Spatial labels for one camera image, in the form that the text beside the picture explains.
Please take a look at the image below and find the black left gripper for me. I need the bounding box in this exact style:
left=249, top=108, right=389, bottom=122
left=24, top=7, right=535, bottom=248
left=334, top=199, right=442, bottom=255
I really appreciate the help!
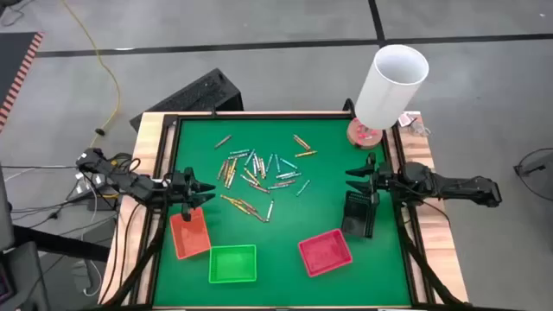
left=166, top=167, right=216, bottom=222

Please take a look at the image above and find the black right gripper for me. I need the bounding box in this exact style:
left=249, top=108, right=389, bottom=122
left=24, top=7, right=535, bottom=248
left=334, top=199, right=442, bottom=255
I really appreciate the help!
left=345, top=152, right=405, bottom=204

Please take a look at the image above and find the black plastic basket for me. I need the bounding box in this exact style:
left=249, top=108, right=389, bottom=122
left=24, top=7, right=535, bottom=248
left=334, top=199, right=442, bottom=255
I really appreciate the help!
left=340, top=189, right=381, bottom=239

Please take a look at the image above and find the orange plastic basket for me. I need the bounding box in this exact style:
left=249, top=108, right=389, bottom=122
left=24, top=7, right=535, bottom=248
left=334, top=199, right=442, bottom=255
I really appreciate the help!
left=169, top=206, right=213, bottom=261

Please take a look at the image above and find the pink white packet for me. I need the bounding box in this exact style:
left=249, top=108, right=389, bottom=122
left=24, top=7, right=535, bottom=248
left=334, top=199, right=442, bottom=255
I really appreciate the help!
left=397, top=111, right=419, bottom=128

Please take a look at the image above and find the green plastic basket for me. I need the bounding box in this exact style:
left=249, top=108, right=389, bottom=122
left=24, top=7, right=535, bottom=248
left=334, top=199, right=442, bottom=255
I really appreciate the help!
left=208, top=244, right=258, bottom=285

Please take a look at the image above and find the red plastic basket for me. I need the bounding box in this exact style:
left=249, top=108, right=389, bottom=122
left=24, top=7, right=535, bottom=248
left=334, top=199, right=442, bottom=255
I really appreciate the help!
left=297, top=228, right=353, bottom=278

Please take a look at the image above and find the white lampshade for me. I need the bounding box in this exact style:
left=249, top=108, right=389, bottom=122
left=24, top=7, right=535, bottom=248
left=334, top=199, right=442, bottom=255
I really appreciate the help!
left=353, top=43, right=430, bottom=131

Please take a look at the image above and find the black power brick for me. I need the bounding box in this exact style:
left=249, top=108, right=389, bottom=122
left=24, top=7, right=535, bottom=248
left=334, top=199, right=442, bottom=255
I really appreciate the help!
left=87, top=196, right=120, bottom=213

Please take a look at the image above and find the grey power strip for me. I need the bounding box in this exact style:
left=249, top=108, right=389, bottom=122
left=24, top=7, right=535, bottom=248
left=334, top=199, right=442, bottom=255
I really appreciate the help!
left=66, top=172, right=107, bottom=202

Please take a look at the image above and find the green table mat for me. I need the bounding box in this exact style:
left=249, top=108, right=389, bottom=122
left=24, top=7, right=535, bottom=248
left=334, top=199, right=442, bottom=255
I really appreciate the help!
left=153, top=117, right=412, bottom=308

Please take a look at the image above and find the black floor beam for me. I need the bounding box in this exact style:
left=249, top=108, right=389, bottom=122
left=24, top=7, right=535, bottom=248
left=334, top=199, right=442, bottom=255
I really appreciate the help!
left=11, top=224, right=111, bottom=263

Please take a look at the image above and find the black orange striped mat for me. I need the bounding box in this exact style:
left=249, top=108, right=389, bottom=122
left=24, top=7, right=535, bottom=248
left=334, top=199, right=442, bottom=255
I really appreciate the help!
left=0, top=30, right=46, bottom=130

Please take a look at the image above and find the clear plastic cable bundle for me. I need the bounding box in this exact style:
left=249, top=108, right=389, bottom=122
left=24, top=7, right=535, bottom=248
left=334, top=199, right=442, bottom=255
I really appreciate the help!
left=410, top=119, right=433, bottom=138

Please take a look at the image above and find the yellow floor cable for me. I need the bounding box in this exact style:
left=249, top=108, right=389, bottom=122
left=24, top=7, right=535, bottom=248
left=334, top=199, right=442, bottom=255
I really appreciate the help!
left=61, top=0, right=122, bottom=149

